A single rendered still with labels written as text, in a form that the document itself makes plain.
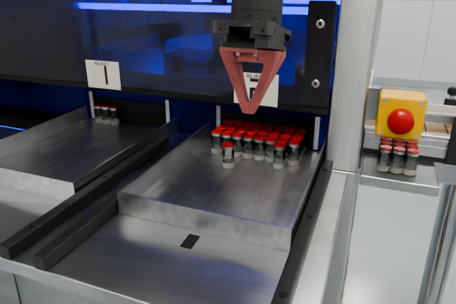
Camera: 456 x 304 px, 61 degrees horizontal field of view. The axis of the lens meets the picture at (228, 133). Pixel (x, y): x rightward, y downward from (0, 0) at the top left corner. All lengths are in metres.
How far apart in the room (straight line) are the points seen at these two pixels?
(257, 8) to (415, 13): 4.89
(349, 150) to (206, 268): 0.35
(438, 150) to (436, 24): 4.52
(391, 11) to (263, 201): 4.76
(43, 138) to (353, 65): 0.66
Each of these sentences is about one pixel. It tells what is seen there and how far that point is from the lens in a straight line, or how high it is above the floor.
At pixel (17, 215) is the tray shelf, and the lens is 0.67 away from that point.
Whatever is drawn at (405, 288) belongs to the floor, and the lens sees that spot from 1.93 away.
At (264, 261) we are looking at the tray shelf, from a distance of 0.51.
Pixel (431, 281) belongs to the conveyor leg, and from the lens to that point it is 1.04.
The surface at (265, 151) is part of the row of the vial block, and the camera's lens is 0.75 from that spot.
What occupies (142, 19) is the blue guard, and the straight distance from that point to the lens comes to 0.80.
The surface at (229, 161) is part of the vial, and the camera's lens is 0.71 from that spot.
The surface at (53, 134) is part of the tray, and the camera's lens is 0.97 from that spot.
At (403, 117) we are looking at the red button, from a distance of 0.67.
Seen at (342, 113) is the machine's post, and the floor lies 0.99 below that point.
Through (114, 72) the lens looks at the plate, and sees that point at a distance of 0.86.
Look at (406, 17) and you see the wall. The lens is 5.29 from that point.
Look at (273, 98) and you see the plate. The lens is 0.72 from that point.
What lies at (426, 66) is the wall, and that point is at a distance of 5.38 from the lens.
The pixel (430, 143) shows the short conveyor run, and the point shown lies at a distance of 0.84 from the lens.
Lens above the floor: 1.20
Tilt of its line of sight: 21 degrees down
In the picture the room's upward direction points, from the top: straight up
